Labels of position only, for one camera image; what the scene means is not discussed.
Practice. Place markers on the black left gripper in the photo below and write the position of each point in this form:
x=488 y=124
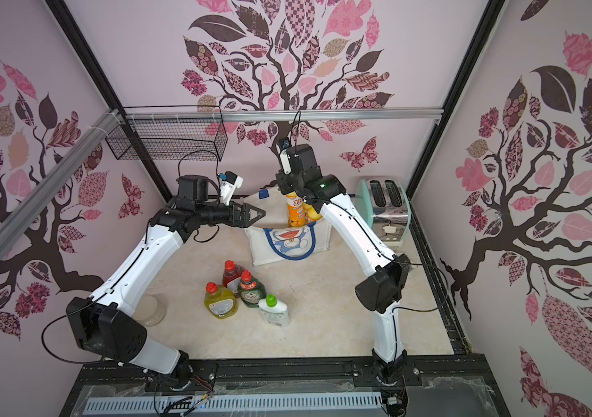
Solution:
x=243 y=221

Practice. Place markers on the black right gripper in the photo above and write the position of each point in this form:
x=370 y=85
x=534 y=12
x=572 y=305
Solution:
x=292 y=187

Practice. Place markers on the orange dish soap bottle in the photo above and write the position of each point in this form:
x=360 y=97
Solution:
x=312 y=214
x=296 y=214

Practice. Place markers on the white canvas shopping bag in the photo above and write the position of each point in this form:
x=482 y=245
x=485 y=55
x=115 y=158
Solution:
x=272 y=239

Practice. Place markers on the red liquid soap bottle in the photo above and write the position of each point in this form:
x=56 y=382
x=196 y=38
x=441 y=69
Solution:
x=232 y=275

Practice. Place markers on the dark green soap bottle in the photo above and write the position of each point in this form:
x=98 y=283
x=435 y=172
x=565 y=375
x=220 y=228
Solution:
x=251 y=290

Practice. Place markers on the yellow-green soap bottle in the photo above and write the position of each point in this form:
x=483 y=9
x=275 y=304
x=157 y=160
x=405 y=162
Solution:
x=220 y=301

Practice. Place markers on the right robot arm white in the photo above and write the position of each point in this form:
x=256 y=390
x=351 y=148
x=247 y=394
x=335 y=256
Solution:
x=385 y=272

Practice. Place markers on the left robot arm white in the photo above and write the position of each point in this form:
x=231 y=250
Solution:
x=103 y=323

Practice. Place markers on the mint chrome toaster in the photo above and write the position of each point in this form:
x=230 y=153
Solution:
x=383 y=204

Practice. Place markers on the white bottle green cap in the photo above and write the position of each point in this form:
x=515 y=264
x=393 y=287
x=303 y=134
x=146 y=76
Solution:
x=274 y=311

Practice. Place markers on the round beige lid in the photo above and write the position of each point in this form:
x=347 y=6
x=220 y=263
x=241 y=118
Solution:
x=150 y=311

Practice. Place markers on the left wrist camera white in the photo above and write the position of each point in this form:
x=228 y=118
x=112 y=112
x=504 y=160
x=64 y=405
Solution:
x=229 y=183

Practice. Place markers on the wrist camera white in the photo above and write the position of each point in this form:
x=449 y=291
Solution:
x=229 y=183
x=283 y=147

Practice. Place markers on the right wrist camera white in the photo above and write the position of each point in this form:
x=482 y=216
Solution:
x=283 y=147

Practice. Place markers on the aluminium rail back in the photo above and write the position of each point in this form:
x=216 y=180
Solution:
x=302 y=115

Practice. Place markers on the aluminium rail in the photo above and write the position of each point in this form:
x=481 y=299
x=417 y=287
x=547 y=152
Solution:
x=20 y=219
x=302 y=115

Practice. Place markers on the black wire mesh basket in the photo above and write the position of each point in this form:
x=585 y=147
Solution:
x=170 y=133

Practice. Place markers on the black base frame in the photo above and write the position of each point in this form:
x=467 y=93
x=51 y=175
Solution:
x=431 y=385

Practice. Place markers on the aluminium rail left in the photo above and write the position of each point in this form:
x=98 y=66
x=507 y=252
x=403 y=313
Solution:
x=20 y=219

